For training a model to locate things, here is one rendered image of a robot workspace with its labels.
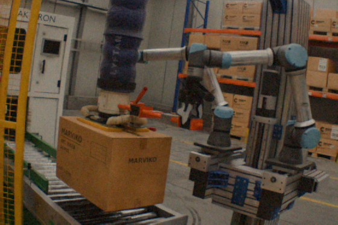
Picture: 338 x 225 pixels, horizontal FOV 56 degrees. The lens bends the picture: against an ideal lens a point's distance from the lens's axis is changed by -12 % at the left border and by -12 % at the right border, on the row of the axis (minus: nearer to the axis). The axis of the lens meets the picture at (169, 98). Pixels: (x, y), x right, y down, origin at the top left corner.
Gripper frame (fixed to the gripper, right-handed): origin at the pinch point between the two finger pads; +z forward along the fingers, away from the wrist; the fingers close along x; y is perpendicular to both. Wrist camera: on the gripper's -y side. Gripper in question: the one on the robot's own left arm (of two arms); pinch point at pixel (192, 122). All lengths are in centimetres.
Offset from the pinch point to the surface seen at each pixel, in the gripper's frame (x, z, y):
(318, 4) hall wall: -826, -301, 287
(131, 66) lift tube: -1, -22, 50
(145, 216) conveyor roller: -20, 68, 44
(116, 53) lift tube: 8, -28, 53
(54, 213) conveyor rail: 35, 65, 61
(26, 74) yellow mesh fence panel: 43, -10, 98
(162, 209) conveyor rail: -30, 62, 40
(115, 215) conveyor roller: -3, 67, 53
